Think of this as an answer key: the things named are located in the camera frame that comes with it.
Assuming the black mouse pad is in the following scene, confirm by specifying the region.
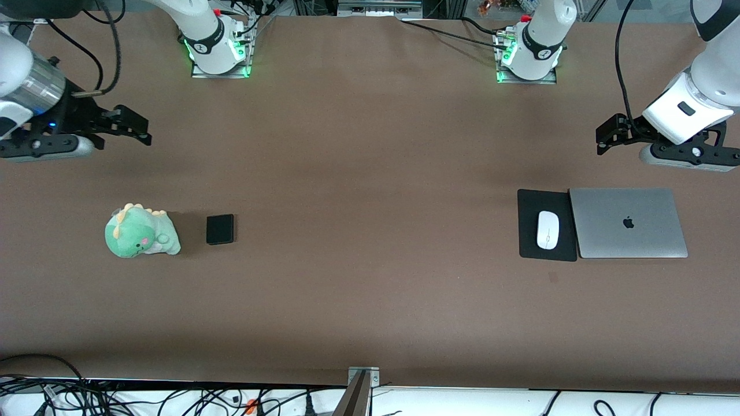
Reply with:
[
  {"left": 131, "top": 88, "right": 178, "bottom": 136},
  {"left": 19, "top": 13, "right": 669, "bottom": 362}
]
[{"left": 517, "top": 189, "right": 578, "bottom": 262}]

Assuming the silver laptop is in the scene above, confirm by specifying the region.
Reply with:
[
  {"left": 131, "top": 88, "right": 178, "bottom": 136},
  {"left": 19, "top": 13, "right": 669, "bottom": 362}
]
[{"left": 569, "top": 187, "right": 689, "bottom": 259}]

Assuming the tangled black cable bundle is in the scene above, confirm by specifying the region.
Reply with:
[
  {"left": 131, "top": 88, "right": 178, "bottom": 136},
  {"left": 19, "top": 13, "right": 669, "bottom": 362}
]
[{"left": 0, "top": 354, "right": 347, "bottom": 416}]

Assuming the white computer mouse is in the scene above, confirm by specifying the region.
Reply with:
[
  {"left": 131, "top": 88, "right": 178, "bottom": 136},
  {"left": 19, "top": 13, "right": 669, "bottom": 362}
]
[{"left": 536, "top": 211, "right": 560, "bottom": 250}]

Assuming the dark aluminium beam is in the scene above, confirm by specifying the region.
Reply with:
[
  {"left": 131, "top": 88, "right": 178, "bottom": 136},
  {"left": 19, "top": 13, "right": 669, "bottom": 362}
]
[{"left": 332, "top": 370, "right": 373, "bottom": 416}]

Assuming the metal table edge bracket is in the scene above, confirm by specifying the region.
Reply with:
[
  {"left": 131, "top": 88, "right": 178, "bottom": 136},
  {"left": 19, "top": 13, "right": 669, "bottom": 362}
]
[{"left": 347, "top": 366, "right": 380, "bottom": 388}]

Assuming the long black table cable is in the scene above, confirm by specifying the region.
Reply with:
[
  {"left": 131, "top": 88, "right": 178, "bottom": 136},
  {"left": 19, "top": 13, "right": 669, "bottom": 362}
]
[{"left": 399, "top": 19, "right": 509, "bottom": 50}]

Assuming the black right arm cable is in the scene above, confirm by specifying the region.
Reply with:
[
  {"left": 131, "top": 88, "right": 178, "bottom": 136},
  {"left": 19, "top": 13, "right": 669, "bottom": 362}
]
[{"left": 46, "top": 0, "right": 122, "bottom": 98}]

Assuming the green dinosaur plush toy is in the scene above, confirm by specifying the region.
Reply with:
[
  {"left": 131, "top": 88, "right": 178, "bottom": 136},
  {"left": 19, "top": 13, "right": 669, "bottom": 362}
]
[{"left": 105, "top": 203, "right": 182, "bottom": 258}]

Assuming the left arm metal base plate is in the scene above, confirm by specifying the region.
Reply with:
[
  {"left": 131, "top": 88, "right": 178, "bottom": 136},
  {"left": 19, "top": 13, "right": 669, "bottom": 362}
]
[{"left": 495, "top": 29, "right": 558, "bottom": 85}]

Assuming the grey socket strip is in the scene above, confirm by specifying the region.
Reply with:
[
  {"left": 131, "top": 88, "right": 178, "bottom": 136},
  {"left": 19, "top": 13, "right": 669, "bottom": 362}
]
[{"left": 338, "top": 0, "right": 423, "bottom": 17}]

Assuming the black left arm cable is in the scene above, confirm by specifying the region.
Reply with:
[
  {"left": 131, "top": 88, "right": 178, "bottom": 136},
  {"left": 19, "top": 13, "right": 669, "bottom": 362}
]
[{"left": 615, "top": 0, "right": 642, "bottom": 135}]

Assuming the small black square box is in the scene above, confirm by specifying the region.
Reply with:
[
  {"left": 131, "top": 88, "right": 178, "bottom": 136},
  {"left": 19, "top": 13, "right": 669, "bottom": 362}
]
[{"left": 206, "top": 214, "right": 235, "bottom": 246}]

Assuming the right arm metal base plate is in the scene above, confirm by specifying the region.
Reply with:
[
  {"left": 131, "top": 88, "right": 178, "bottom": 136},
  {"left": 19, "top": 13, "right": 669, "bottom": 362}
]
[{"left": 191, "top": 16, "right": 253, "bottom": 79}]

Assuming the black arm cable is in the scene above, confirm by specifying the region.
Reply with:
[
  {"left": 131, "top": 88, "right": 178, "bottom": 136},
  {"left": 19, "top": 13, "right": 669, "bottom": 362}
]
[
  {"left": 46, "top": 0, "right": 122, "bottom": 98},
  {"left": 615, "top": 0, "right": 642, "bottom": 135}
]

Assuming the short black table cable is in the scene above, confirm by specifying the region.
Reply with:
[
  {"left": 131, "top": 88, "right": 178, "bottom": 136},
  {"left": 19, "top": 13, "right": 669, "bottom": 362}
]
[{"left": 461, "top": 16, "right": 505, "bottom": 35}]

